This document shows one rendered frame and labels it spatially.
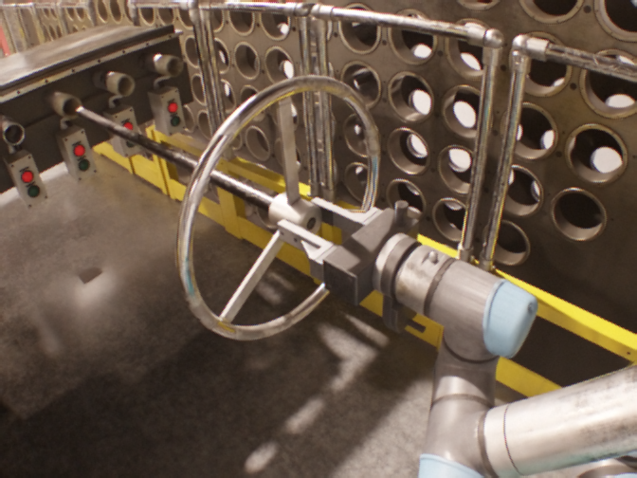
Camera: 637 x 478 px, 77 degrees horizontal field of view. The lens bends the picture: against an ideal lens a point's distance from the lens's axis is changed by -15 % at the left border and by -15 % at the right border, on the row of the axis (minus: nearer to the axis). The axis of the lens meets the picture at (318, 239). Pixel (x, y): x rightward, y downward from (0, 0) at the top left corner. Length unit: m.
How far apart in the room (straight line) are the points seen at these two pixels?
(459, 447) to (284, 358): 1.13
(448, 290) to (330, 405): 0.99
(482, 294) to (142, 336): 1.43
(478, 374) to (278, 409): 0.98
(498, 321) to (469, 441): 0.12
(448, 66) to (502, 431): 1.72
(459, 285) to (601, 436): 0.21
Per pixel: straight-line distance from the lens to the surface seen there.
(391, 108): 2.25
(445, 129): 2.12
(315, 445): 1.38
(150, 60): 1.54
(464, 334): 0.50
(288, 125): 0.57
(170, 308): 1.82
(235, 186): 0.71
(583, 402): 0.44
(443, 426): 0.51
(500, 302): 0.48
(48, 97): 1.45
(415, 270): 0.51
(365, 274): 0.52
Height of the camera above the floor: 1.23
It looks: 38 degrees down
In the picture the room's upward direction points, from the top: 4 degrees counter-clockwise
